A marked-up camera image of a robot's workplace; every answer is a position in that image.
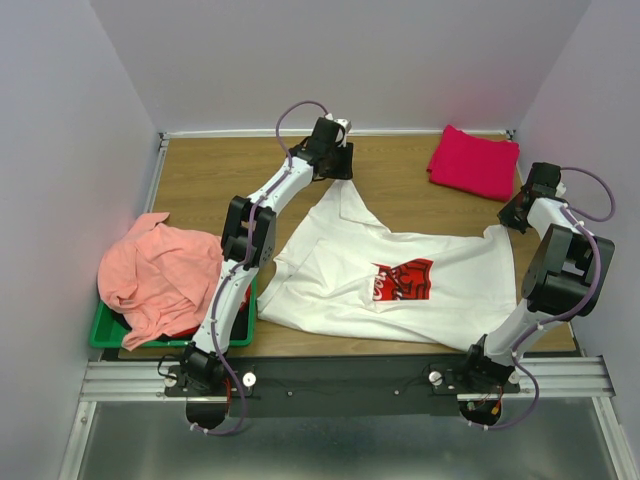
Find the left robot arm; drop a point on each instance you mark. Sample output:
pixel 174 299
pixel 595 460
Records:
pixel 248 241

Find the aluminium front frame rail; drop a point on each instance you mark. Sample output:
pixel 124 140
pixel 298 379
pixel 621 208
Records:
pixel 130 382

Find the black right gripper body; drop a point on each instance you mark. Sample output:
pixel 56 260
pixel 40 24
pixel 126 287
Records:
pixel 509 217

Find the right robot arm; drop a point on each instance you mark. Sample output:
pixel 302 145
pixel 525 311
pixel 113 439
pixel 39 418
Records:
pixel 563 280

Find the aluminium table edge rail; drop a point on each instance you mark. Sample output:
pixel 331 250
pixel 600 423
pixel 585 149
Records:
pixel 158 164

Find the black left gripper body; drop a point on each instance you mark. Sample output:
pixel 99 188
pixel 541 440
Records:
pixel 332 170

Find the white printed t-shirt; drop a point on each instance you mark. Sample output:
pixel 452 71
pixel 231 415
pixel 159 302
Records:
pixel 343 273

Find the salmon pink t-shirt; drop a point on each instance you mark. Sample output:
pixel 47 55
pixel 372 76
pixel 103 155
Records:
pixel 160 278

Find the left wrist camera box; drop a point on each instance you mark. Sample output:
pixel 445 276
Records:
pixel 342 129

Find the folded magenta t-shirt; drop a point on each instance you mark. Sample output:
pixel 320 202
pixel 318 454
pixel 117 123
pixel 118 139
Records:
pixel 474 165

